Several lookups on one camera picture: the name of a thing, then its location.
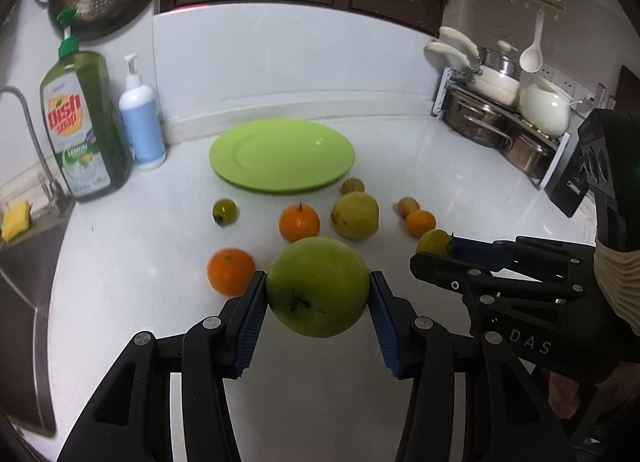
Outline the green tomato with stem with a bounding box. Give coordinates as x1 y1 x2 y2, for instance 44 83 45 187
416 229 451 257

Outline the small orange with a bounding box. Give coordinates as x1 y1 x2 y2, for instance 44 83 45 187
405 210 437 239

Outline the brown kiwi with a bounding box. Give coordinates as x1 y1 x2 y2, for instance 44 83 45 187
396 197 421 219
341 177 366 195

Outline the yellow-green apple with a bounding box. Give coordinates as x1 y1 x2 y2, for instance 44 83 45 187
330 191 380 241

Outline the large green apple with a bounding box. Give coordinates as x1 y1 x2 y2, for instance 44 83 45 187
266 237 370 339

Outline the orange mandarin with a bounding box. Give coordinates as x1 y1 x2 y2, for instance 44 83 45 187
206 248 256 297

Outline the mandarin with stem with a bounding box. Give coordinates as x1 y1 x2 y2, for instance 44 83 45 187
279 203 320 243

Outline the small green tomato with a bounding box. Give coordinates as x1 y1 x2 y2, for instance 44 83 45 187
212 199 238 227

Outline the right hand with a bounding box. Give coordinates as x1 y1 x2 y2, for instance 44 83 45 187
547 362 639 420

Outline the steel pot in rack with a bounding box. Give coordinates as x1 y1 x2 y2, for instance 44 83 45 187
501 131 553 181

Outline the metal dish rack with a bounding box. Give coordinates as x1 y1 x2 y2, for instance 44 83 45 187
432 67 570 190

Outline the white ceramic pot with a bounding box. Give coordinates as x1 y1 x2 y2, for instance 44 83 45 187
518 76 578 138

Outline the steel sink basin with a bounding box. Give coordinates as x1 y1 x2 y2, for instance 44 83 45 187
0 223 67 437

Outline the white ladle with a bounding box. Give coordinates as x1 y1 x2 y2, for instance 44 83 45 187
520 8 544 74

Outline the yellow sponge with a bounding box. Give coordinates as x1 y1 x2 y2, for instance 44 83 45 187
1 199 30 242

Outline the chrome sink faucet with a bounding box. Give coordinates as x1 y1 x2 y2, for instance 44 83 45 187
0 85 70 215

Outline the green plate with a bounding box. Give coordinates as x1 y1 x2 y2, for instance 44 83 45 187
208 118 356 193

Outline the green dish soap bottle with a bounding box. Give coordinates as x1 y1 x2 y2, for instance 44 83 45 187
40 8 131 202

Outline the white blue pump bottle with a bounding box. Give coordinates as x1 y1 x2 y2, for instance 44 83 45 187
118 53 166 170

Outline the black camera box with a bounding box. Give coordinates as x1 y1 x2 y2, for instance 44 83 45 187
548 109 640 252

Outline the white pan with handle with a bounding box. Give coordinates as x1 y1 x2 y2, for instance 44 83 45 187
426 41 520 107

